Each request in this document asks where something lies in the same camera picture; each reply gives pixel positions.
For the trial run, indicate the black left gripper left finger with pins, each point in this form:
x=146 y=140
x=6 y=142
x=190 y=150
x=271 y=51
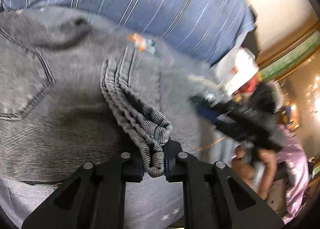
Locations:
x=92 y=197

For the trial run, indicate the grey denim pants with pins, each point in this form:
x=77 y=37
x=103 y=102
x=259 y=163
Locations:
x=60 y=71

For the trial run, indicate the grey patterned bed sheet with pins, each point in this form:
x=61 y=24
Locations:
x=153 y=203

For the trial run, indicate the blue plaid pillow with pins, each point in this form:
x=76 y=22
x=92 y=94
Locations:
x=206 y=29

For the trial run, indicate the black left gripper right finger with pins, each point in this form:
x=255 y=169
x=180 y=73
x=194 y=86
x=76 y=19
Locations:
x=214 y=196

